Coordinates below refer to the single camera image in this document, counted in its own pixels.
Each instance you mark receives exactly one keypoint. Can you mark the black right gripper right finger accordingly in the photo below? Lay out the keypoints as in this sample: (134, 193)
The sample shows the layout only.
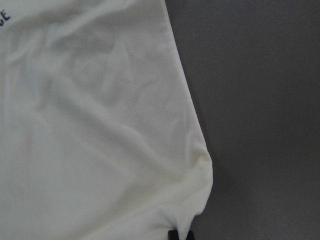
(190, 235)

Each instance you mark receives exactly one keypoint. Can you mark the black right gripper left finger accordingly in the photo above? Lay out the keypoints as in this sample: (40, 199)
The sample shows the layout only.
(172, 235)

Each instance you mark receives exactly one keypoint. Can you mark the beige long-sleeve printed shirt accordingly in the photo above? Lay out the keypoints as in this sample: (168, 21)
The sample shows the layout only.
(99, 137)

